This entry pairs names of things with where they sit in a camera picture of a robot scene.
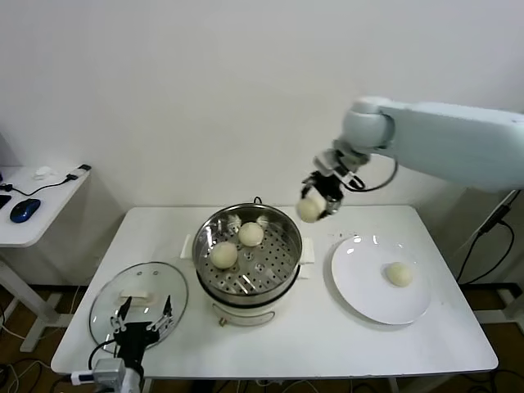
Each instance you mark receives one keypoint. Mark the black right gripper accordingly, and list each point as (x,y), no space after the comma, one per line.
(326,187)

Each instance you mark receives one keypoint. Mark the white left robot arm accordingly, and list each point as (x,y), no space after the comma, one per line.
(133,382)

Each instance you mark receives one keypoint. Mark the white steamed baozi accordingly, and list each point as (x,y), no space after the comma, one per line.
(309,209)
(250,234)
(224,255)
(398,274)

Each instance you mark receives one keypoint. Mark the cream electric cooker base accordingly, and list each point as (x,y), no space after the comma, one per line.
(245,317)

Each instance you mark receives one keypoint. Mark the round white plate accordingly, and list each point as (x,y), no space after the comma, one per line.
(360,286)

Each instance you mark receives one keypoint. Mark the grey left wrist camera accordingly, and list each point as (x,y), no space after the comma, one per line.
(107,372)

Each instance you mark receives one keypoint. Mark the white side desk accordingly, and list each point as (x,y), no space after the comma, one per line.
(53,204)

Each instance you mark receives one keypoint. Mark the blue computer mouse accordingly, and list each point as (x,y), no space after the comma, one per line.
(25,210)

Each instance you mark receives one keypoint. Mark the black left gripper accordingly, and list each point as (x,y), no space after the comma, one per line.
(133,337)

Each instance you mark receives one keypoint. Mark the black keyboard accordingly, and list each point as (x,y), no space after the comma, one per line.
(4,201)

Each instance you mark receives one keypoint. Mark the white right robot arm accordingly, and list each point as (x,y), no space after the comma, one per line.
(450,139)

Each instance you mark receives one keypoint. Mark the small white crumpled object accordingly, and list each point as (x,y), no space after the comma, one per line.
(43,172)

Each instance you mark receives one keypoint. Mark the round glass pot lid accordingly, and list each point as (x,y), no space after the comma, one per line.
(165,286)

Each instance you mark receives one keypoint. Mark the perforated steel steamer basket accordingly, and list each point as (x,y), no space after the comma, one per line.
(282,233)

